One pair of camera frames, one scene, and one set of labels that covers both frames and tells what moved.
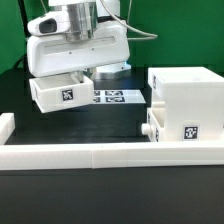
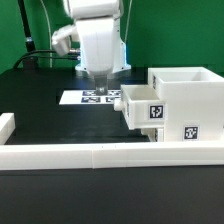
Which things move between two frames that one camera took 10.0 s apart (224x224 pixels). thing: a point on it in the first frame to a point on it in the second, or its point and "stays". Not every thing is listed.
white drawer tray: [51, 94] to [141, 106]
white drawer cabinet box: [193, 99] stays
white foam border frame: [30, 156] stays
